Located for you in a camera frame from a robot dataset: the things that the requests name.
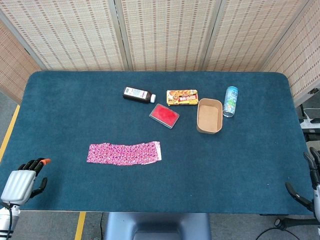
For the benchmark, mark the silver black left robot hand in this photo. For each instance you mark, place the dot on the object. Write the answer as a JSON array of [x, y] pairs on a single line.
[[18, 185]]

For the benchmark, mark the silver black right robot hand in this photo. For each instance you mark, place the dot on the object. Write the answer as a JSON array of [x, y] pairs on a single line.
[[316, 175]]

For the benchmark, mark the pink patterned snack strip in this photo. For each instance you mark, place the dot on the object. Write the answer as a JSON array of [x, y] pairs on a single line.
[[125, 153]]

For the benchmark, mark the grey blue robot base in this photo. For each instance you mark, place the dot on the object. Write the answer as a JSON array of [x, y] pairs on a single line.
[[157, 225]]

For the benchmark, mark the white plastic adapter with cable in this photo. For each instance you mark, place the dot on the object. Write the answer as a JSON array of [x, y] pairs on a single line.
[[311, 123]]

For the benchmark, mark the light blue drink can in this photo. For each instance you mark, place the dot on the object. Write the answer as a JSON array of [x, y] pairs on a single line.
[[230, 101]]

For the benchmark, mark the woven bamboo screen panel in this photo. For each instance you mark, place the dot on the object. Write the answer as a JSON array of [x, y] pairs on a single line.
[[70, 32], [250, 32], [167, 32], [12, 67], [305, 55]]

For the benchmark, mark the brown paper box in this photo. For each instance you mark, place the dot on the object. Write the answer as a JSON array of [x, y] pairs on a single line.
[[209, 117]]

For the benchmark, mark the blue felt table mat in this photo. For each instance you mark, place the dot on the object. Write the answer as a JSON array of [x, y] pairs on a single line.
[[175, 180]]

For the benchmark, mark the brown bottle with white cap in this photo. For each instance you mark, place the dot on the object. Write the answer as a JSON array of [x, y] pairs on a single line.
[[136, 94]]

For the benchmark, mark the yellow snack packet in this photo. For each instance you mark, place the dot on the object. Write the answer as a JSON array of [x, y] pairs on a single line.
[[182, 97]]

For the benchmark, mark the red ink stamp pad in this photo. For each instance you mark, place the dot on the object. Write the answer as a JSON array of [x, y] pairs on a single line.
[[164, 115]]

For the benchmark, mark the black caster frame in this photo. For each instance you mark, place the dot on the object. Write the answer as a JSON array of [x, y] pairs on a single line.
[[295, 222]]

